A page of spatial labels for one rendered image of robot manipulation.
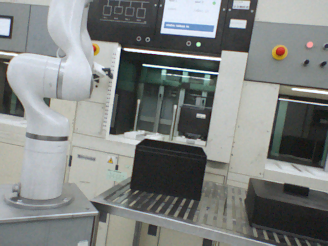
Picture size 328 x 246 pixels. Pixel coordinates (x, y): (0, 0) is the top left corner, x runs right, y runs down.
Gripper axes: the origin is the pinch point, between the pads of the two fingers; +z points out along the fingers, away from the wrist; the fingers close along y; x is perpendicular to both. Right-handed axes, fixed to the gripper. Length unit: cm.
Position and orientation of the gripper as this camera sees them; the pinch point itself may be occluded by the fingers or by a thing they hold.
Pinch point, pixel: (104, 77)
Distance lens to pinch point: 158.4
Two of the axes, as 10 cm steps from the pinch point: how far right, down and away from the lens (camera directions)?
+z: 4.0, 2.1, 8.9
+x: -0.8, -9.6, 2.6
